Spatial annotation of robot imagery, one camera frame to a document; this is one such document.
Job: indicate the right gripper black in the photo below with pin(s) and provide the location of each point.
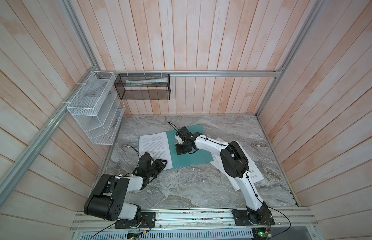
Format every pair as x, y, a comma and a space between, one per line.
179, 151

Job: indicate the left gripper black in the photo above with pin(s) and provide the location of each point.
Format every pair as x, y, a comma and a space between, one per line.
160, 166

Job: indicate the printed paper sheet front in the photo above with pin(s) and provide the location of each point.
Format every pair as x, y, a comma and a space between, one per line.
157, 145

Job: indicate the printed paper sheet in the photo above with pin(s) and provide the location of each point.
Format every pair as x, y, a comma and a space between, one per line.
255, 173
157, 145

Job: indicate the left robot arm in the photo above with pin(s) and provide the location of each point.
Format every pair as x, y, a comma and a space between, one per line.
107, 200

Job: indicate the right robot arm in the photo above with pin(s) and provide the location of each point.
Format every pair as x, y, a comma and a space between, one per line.
236, 164

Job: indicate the papers in black basket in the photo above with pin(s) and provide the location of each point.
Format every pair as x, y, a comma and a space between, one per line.
160, 82

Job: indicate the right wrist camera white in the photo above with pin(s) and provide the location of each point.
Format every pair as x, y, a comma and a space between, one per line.
179, 139

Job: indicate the left camera cable black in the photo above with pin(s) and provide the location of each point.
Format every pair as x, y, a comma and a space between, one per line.
139, 155

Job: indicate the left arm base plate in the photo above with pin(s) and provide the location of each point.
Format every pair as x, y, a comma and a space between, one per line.
142, 220

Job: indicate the black mesh wall basket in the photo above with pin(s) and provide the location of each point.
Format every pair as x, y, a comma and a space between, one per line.
142, 93

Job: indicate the white wire mesh shelf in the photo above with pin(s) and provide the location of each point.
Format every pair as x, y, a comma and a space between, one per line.
97, 109

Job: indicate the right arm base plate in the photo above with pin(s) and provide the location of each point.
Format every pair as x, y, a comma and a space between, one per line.
252, 218

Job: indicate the horizontal aluminium wall bar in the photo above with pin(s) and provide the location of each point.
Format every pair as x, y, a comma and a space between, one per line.
224, 73

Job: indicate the aluminium mounting rail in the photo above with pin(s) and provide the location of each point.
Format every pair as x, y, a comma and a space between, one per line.
188, 219

